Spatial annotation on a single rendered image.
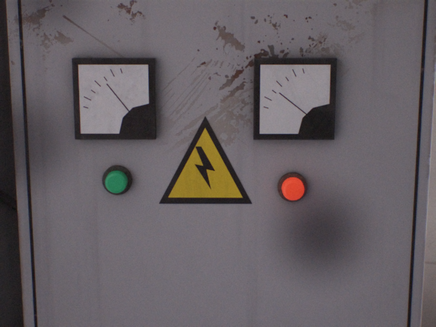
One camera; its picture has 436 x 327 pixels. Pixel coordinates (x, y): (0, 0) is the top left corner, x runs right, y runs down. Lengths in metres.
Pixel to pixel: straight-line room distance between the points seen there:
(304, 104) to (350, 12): 0.10
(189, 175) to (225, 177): 0.04
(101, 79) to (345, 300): 0.34
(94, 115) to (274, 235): 0.22
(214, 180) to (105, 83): 0.15
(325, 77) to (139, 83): 0.18
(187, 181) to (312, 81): 0.16
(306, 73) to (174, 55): 0.13
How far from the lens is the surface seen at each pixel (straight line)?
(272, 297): 0.85
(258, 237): 0.83
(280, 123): 0.79
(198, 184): 0.81
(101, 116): 0.80
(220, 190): 0.81
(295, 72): 0.79
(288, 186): 0.80
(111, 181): 0.80
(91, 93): 0.80
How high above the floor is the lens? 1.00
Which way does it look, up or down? 12 degrees down
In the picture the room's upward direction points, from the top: straight up
